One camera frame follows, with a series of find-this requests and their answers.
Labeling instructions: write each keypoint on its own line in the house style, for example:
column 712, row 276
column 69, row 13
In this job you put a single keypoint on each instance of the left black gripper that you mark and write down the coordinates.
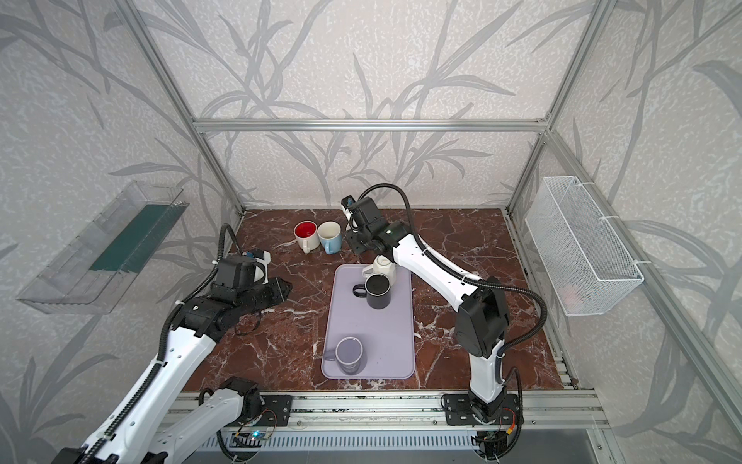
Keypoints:
column 265, row 292

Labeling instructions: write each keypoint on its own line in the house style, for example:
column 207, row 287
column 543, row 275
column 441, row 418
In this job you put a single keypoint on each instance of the green circuit board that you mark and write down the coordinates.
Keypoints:
column 253, row 439

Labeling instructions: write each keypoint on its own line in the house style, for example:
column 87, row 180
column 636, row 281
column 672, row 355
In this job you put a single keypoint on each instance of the lavender purple mug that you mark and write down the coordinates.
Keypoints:
column 348, row 355

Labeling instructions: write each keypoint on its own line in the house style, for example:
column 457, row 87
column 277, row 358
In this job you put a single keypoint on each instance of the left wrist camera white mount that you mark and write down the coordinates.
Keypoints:
column 262, row 261

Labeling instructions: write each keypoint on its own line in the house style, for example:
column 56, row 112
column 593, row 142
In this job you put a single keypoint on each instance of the green pad in bin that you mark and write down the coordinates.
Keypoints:
column 130, row 251

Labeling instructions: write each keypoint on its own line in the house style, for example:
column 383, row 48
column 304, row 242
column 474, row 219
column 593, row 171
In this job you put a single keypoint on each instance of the black mug white rim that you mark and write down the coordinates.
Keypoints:
column 375, row 290

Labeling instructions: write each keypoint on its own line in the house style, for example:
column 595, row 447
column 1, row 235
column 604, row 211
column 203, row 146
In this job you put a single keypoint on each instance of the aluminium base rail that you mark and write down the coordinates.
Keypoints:
column 422, row 410

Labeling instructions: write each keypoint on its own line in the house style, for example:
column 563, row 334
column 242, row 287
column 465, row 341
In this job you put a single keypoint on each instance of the lavender rectangular tray mat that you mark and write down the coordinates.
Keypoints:
column 384, row 337

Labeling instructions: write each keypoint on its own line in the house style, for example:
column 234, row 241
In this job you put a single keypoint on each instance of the clear plastic wall bin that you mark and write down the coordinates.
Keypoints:
column 67, row 286

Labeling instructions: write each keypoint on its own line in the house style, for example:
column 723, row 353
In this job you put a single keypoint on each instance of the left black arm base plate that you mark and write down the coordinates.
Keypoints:
column 277, row 411

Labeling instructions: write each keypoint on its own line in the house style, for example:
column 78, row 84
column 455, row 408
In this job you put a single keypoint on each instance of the white wire mesh basket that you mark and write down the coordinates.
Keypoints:
column 589, row 267

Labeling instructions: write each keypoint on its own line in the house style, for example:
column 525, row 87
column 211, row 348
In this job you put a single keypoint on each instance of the white octagonal mug upside down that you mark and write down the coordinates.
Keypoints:
column 381, row 266

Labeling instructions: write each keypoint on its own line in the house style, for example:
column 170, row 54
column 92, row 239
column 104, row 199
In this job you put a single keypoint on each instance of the white mug red interior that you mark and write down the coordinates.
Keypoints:
column 306, row 234

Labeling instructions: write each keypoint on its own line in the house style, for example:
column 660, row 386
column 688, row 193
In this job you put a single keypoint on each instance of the light blue mug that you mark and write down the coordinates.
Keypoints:
column 330, row 235

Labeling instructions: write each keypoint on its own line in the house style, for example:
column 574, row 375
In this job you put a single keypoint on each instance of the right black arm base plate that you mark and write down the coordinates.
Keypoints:
column 464, row 409

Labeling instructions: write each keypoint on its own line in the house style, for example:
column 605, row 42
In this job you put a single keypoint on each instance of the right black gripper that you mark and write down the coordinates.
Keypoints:
column 359, row 241

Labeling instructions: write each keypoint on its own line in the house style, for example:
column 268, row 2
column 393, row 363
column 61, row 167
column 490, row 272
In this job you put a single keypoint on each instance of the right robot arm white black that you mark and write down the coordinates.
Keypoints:
column 482, row 314

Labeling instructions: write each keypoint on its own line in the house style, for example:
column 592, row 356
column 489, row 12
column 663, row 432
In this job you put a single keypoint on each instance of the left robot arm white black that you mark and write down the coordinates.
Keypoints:
column 238, row 285

